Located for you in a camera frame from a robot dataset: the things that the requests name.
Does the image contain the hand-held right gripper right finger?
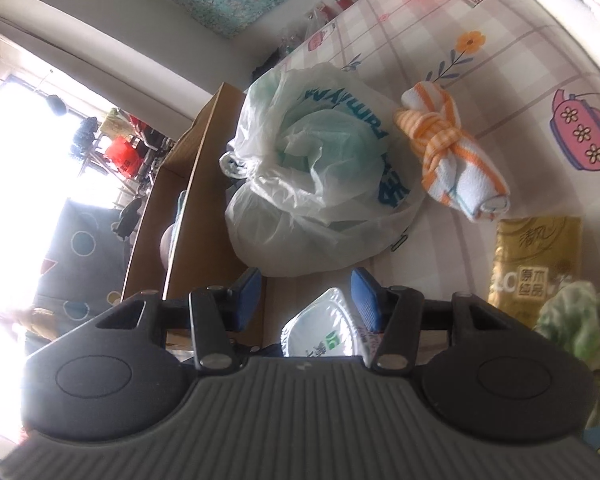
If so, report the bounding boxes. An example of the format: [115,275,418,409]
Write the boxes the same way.
[351,267,496,372]

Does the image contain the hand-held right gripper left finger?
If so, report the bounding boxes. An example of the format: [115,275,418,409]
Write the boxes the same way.
[94,266,262,372]

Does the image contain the white yogurt cup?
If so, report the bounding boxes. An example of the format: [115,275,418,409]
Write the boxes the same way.
[280,287,386,358]

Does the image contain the brown cardboard box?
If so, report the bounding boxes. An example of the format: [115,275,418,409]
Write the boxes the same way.
[121,82,268,356]

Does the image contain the white plastic bag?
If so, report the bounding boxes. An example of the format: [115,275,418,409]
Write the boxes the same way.
[219,62,426,278]

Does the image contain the dark printed cloth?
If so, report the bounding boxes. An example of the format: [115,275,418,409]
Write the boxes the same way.
[22,199,148,356]

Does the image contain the orange striped knotted towel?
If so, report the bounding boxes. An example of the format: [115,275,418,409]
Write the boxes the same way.
[393,81,511,223]

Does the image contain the gold tissue packet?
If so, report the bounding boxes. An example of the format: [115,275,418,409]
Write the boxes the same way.
[487,216,583,331]

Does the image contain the green floral crumpled cloth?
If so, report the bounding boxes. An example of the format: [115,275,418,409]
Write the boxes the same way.
[532,280,600,376]

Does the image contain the checkered printed bedsheet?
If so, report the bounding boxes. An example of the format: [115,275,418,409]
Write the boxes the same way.
[260,0,600,321]

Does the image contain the clear plastic bag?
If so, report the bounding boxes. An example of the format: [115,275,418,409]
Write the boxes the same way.
[300,9,327,43]

